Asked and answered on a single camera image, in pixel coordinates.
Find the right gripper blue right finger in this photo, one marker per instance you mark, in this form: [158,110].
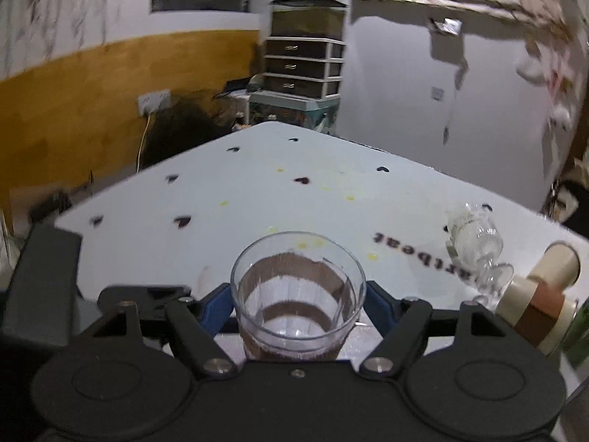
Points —
[382,309]

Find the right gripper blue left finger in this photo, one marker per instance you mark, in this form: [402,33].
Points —
[215,311]

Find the clear glass with brown bands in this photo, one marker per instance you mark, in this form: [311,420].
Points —
[297,296]

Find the cream cup with brown sleeve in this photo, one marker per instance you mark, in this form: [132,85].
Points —
[537,312]

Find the small cream cup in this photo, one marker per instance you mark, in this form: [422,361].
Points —
[559,267]

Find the dark green tin can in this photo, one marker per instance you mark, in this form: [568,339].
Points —
[575,344]

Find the white storage box with toys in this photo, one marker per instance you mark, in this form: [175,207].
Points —
[315,114]

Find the white drawer unit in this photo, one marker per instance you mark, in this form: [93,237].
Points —
[304,67]

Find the glass terrarium tank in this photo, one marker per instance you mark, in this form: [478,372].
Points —
[308,18]

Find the white wall socket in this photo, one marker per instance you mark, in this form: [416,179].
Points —
[154,102]

